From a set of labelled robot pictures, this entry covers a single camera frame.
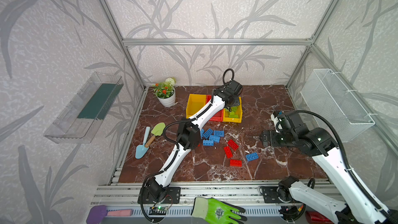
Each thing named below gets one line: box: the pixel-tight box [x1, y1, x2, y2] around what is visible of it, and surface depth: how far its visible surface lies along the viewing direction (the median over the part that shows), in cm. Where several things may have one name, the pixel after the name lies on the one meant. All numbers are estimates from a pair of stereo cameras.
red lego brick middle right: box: [223, 145, 233, 159], surface depth 88 cm
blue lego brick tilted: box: [203, 128, 213, 138], surface depth 96 cm
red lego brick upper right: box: [227, 138, 239, 151], surface depth 91 cm
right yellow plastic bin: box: [222, 96, 244, 124], surface depth 101 cm
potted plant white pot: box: [152, 77, 176, 108], surface depth 103 cm
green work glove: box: [190, 197, 248, 224], surface depth 70 cm
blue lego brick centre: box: [209, 134, 221, 144], surface depth 95 cm
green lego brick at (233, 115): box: [228, 112, 239, 119], surface depth 104 cm
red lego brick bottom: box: [230, 159, 243, 167], surface depth 84 cm
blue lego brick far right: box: [245, 152, 260, 162], surface depth 86 cm
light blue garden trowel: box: [134, 126, 151, 159], surface depth 91 cm
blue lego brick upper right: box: [213, 130, 225, 137], surface depth 96 cm
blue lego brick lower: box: [202, 138, 215, 147], surface depth 91 cm
